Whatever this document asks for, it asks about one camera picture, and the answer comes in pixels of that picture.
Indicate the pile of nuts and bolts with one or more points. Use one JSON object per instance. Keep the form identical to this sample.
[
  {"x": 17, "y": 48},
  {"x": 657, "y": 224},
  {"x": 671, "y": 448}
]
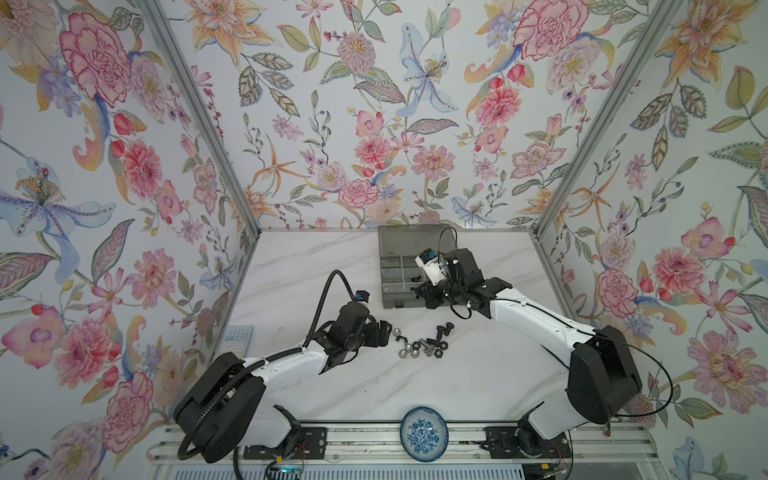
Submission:
[{"x": 431, "y": 348}]

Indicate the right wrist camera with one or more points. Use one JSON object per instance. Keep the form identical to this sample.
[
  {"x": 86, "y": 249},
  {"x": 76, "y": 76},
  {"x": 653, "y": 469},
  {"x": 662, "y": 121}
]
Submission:
[{"x": 432, "y": 265}]

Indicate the yellow grey calculator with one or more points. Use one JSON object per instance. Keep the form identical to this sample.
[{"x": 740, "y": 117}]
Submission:
[{"x": 236, "y": 340}]

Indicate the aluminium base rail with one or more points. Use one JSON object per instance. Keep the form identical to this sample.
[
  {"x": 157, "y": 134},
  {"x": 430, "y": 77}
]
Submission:
[{"x": 379, "y": 442}]

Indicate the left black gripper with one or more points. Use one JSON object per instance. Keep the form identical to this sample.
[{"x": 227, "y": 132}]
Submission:
[{"x": 375, "y": 339}]

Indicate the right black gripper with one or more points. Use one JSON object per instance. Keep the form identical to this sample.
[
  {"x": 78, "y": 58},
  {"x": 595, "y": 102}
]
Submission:
[{"x": 428, "y": 294}]

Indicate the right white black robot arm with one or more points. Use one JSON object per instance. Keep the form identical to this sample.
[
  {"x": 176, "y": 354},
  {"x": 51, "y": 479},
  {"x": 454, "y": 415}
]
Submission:
[{"x": 602, "y": 374}]

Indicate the grey compartment organizer box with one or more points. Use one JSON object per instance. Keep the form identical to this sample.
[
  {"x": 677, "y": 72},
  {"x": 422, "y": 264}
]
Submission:
[{"x": 399, "y": 248}]

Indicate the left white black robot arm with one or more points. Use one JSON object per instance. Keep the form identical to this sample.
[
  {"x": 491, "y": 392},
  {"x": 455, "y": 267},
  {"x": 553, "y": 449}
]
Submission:
[{"x": 229, "y": 407}]

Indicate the blue patterned ceramic plate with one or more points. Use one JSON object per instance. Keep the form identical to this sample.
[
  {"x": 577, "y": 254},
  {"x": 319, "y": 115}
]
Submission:
[{"x": 424, "y": 434}]

